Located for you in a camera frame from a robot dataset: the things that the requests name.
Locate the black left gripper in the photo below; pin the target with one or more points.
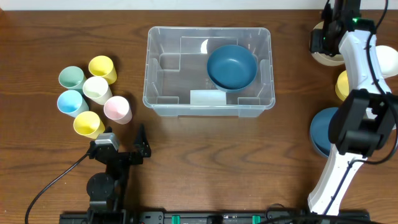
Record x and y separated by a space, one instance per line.
123 156

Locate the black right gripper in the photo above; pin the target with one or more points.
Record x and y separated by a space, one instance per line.
331 28

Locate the beige large bowl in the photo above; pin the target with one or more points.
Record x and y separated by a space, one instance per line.
328 60

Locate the white small bowl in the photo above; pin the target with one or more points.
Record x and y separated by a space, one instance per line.
388 60

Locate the yellow small bowl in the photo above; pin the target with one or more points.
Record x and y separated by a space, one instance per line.
342 86

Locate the dark blue bowl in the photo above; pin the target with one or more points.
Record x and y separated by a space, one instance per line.
318 132
231 68

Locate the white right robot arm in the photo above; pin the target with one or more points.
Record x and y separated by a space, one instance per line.
363 123

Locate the pink cup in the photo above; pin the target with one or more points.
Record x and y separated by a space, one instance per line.
118 109

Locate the yellow cup lower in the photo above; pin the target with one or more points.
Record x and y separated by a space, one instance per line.
88 124

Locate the yellow cup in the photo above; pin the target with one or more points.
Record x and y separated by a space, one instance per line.
103 66
88 124

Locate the cream cup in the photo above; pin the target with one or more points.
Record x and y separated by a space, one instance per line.
97 89

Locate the light blue cup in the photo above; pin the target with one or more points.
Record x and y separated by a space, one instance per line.
72 103

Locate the yellow cup upper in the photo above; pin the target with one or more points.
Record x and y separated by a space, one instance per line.
103 66

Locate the green cup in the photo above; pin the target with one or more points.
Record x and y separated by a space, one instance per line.
72 78

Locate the clear plastic storage bin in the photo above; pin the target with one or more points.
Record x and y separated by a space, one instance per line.
176 64

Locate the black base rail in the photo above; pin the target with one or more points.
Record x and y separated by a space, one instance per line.
180 218

